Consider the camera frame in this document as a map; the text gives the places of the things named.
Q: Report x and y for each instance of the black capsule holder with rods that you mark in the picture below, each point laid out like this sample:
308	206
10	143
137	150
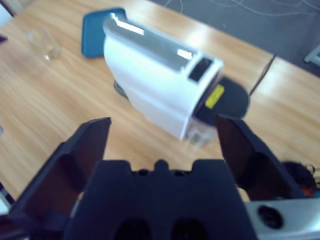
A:
297	175

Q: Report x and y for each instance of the blue rectangular plastic tray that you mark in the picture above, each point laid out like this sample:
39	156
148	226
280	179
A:
91	37

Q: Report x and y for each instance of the orange coffee capsule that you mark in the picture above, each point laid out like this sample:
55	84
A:
308	192

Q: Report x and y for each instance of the silver coffee machine lever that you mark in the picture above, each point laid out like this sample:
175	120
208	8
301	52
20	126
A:
150	42

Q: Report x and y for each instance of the dark water tank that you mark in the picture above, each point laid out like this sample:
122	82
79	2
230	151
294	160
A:
232	100

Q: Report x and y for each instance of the white metal frame leg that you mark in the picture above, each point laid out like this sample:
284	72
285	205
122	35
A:
312	56

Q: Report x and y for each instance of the white capsule coffee machine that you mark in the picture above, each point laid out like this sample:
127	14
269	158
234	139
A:
145	95

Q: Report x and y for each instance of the clear drinking glass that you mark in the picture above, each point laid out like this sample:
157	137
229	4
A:
51	50

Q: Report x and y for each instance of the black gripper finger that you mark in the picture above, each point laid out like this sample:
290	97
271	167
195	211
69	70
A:
255	165
67	175
2	40

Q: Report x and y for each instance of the black drip tray silver grate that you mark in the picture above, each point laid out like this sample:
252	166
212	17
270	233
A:
120	90

